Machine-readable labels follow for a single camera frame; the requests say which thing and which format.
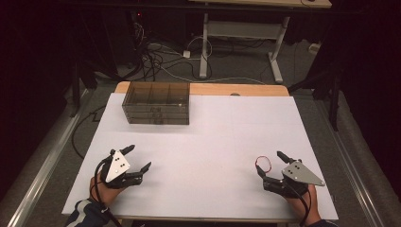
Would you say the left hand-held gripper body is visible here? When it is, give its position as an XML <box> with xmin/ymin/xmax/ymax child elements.
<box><xmin>99</xmin><ymin>148</ymin><xmax>145</xmax><ymax>190</ymax></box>

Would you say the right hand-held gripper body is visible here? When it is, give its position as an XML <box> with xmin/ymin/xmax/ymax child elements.
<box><xmin>262</xmin><ymin>157</ymin><xmax>326</xmax><ymax>200</ymax></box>

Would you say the thin red cord loop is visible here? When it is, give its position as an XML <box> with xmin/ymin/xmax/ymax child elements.
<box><xmin>254</xmin><ymin>155</ymin><xmax>272</xmax><ymax>174</ymax></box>

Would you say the smoky clear drawer cabinet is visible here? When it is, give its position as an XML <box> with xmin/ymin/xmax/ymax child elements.
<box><xmin>121</xmin><ymin>80</ymin><xmax>191</xmax><ymax>126</ymax></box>

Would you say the person's left hand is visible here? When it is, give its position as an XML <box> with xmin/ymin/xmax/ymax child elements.
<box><xmin>89</xmin><ymin>172</ymin><xmax>127</xmax><ymax>206</ymax></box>

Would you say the person's right hand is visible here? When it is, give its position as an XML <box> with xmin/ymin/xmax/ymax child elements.
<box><xmin>285</xmin><ymin>183</ymin><xmax>323</xmax><ymax>226</ymax></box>

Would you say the white table cover board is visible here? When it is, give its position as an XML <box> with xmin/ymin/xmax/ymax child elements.
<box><xmin>61</xmin><ymin>93</ymin><xmax>340</xmax><ymax>221</ymax></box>

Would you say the black metal stand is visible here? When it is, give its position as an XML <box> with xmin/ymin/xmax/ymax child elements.
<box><xmin>288</xmin><ymin>62</ymin><xmax>342</xmax><ymax>131</ymax></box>
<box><xmin>69</xmin><ymin>60</ymin><xmax>98</xmax><ymax>118</ymax></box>

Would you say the wooden table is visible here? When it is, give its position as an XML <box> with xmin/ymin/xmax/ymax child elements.
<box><xmin>113</xmin><ymin>80</ymin><xmax>290</xmax><ymax>97</ymax></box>

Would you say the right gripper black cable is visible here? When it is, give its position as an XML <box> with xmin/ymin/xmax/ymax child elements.
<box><xmin>285</xmin><ymin>181</ymin><xmax>313</xmax><ymax>227</ymax></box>

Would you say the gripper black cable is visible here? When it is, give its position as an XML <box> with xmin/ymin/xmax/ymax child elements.
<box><xmin>93</xmin><ymin>156</ymin><xmax>124</xmax><ymax>227</ymax></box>
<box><xmin>285</xmin><ymin>181</ymin><xmax>313</xmax><ymax>227</ymax></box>

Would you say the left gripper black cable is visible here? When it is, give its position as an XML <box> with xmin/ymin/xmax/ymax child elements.
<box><xmin>93</xmin><ymin>156</ymin><xmax>124</xmax><ymax>227</ymax></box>

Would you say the black floor cable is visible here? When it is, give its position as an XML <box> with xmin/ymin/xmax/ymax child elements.
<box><xmin>71</xmin><ymin>105</ymin><xmax>107</xmax><ymax>160</ymax></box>

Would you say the metal floor rail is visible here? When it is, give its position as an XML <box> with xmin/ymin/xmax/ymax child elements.
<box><xmin>315</xmin><ymin>97</ymin><xmax>386</xmax><ymax>227</ymax></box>
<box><xmin>6</xmin><ymin>89</ymin><xmax>91</xmax><ymax>227</ymax></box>

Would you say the tangle of black cables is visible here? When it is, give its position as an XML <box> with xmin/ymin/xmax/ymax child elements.
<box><xmin>131</xmin><ymin>22</ymin><xmax>216</xmax><ymax>83</ymax></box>

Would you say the long white floor cable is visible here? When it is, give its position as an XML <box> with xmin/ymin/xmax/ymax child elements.
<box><xmin>157</xmin><ymin>61</ymin><xmax>268</xmax><ymax>85</ymax></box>

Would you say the white desk frame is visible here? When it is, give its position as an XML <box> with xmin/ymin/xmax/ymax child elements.
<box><xmin>188</xmin><ymin>0</ymin><xmax>334</xmax><ymax>84</ymax></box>

